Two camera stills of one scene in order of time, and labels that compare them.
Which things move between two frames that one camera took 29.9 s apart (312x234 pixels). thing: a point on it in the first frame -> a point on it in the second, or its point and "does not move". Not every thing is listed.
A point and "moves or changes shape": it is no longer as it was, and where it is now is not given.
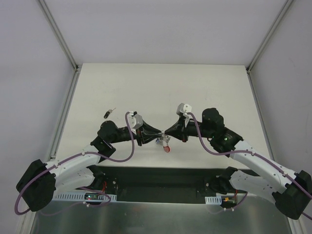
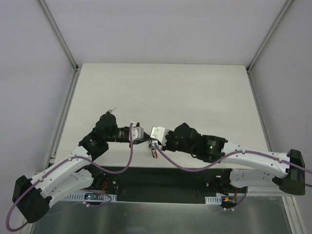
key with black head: (107, 113) does not move
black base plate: (167, 183) does not move
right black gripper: (183, 129) -> (165, 147)
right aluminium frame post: (282, 12) does not move
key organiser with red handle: (164, 140) moves or changes shape
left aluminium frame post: (59, 36) does not move
